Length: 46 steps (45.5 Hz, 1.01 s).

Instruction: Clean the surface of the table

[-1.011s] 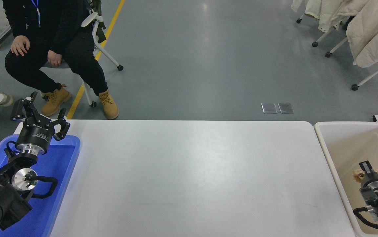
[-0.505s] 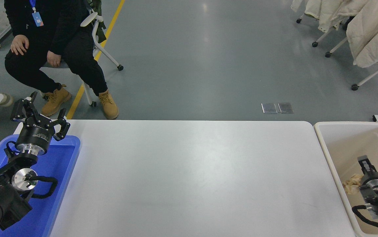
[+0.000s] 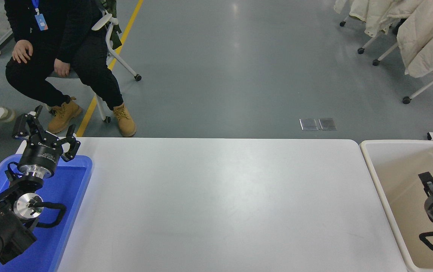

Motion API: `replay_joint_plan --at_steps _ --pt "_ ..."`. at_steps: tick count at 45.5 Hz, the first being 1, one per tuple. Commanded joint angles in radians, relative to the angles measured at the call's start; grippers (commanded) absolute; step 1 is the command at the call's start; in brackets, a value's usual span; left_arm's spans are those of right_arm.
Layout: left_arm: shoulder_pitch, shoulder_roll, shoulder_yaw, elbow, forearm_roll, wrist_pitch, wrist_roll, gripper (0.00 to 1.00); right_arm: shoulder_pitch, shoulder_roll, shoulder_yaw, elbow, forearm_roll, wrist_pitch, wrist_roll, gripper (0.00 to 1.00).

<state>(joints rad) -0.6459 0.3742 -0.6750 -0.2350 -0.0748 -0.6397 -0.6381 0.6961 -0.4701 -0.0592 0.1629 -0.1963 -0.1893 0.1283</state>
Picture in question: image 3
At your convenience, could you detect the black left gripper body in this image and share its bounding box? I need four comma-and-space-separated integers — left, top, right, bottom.
18, 134, 64, 173

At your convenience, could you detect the person's left hand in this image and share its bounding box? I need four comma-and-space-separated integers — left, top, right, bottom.
53, 58, 71, 78

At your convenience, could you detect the person's right hand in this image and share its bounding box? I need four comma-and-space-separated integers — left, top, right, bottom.
12, 40, 34, 64

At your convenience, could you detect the person's tan right boot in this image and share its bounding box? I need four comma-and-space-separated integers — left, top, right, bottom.
47, 96, 83, 134

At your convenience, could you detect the person's tan boot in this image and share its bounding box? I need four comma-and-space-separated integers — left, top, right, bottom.
112, 103, 137, 137
47, 96, 83, 134

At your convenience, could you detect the large pale plastic bin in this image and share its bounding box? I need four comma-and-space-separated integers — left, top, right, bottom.
359, 139, 433, 272

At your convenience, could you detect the blue plastic tray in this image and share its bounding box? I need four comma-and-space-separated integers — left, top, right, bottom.
0, 154, 93, 272

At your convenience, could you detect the person's tan left boot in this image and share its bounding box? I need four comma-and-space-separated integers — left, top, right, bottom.
112, 103, 137, 137

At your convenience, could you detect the person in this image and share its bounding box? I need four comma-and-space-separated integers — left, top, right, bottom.
4, 0, 137, 138

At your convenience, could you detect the silver floor plate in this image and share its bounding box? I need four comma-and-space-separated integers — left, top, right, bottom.
318, 117, 337, 131
299, 118, 318, 131

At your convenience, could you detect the dark green jacket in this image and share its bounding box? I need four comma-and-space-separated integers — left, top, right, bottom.
101, 0, 122, 49

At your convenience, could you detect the large cream puffer coat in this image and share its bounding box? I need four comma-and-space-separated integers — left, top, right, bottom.
396, 0, 433, 79

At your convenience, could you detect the white chair frame with casters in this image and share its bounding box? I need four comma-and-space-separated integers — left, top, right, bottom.
372, 42, 433, 104
339, 11, 381, 54

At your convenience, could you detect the grey chair with white frame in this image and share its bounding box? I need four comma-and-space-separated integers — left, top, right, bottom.
46, 13, 142, 123

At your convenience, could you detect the badge on blue lanyard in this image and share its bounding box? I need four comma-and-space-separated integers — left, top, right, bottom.
31, 0, 48, 31

